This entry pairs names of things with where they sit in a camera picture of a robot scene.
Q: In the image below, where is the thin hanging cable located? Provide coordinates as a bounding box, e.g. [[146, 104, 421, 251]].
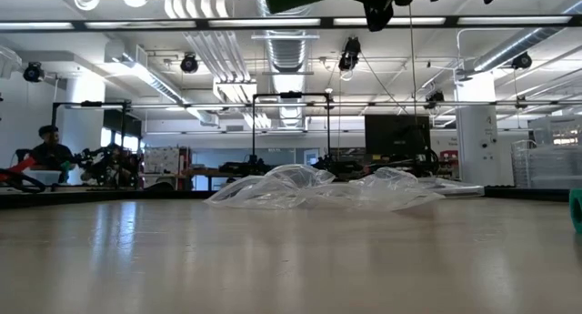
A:
[[406, 4, 417, 124]]

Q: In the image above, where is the stack of clear bins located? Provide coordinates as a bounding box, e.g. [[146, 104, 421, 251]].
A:
[[510, 115, 582, 190]]

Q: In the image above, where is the clear plastic bag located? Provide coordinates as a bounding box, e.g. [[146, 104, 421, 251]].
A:
[[203, 163, 447, 213]]

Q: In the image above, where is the black background station frame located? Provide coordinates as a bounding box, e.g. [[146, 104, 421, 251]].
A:
[[251, 91, 333, 172], [48, 99, 134, 187]]

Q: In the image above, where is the wooden workbench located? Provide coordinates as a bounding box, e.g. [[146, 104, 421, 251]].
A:
[[180, 167, 242, 191]]

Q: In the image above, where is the black monitor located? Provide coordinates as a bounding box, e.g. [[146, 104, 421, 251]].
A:
[[363, 114, 432, 159]]

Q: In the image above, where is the black ceiling spotlight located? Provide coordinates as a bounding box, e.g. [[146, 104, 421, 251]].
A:
[[22, 61, 45, 84], [179, 52, 200, 76], [510, 51, 534, 72], [337, 35, 363, 74], [424, 89, 447, 111]]

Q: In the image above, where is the silver ventilation duct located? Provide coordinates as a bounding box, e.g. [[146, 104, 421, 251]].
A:
[[457, 0, 582, 77], [252, 0, 322, 75]]

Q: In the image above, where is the white column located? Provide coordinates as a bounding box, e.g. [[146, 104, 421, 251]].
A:
[[455, 70, 498, 187]]

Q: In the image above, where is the red handheld tool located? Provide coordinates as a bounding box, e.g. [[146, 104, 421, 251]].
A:
[[0, 156, 37, 183]]

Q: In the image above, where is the person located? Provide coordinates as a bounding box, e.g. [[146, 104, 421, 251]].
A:
[[27, 124, 77, 170]]

